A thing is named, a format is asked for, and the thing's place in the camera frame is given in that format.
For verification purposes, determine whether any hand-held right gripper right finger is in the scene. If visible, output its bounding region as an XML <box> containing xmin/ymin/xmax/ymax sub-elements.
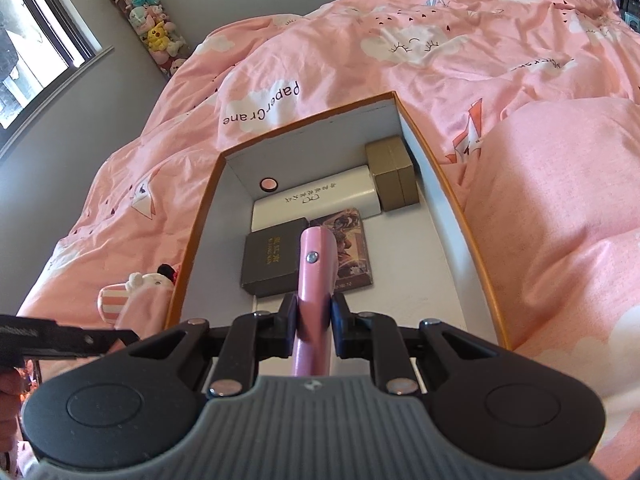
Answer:
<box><xmin>330</xmin><ymin>292</ymin><xmax>501</xmax><ymax>396</ymax></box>

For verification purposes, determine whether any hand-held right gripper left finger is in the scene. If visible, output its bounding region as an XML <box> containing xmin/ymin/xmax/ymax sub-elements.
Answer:
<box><xmin>127</xmin><ymin>292</ymin><xmax>301</xmax><ymax>398</ymax></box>

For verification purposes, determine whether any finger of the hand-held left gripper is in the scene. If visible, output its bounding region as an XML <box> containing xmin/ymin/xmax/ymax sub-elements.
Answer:
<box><xmin>0</xmin><ymin>314</ymin><xmax>138</xmax><ymax>367</ymax></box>

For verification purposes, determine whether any pink plastic folding tool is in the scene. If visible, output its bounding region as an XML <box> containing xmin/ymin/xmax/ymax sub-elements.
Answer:
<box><xmin>291</xmin><ymin>226</ymin><xmax>337</xmax><ymax>378</ymax></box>

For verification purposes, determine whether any black box gold print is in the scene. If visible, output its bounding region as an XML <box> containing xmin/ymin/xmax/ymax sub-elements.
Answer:
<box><xmin>241</xmin><ymin>217</ymin><xmax>311</xmax><ymax>298</ymax></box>

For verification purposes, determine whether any pink striped white plush toy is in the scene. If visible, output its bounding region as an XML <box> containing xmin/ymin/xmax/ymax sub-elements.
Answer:
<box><xmin>97</xmin><ymin>263</ymin><xmax>178</xmax><ymax>333</ymax></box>

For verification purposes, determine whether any picture card box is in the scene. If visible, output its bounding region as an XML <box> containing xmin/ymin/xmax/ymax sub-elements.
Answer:
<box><xmin>310</xmin><ymin>207</ymin><xmax>373</xmax><ymax>293</ymax></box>

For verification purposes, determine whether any orange cardboard box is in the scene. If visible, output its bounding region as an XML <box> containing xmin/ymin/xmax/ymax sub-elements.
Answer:
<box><xmin>165</xmin><ymin>91</ymin><xmax>516</xmax><ymax>393</ymax></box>

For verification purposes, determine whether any white long case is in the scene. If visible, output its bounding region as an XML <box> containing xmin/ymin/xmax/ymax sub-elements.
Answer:
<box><xmin>251</xmin><ymin>165</ymin><xmax>383</xmax><ymax>235</ymax></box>

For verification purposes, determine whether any tan small box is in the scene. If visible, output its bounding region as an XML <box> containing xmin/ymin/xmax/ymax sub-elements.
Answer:
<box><xmin>365</xmin><ymin>135</ymin><xmax>421</xmax><ymax>212</ymax></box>

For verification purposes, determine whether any pink cloud print blanket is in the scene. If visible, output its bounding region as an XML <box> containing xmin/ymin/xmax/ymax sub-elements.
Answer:
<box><xmin>15</xmin><ymin>0</ymin><xmax>640</xmax><ymax>480</ymax></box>

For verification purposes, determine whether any window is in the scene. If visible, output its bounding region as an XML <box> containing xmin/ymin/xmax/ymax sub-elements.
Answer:
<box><xmin>0</xmin><ymin>0</ymin><xmax>116</xmax><ymax>156</ymax></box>

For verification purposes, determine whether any clear tube of plush toys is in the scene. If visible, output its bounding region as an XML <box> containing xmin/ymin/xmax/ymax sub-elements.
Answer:
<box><xmin>112</xmin><ymin>0</ymin><xmax>193</xmax><ymax>79</ymax></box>

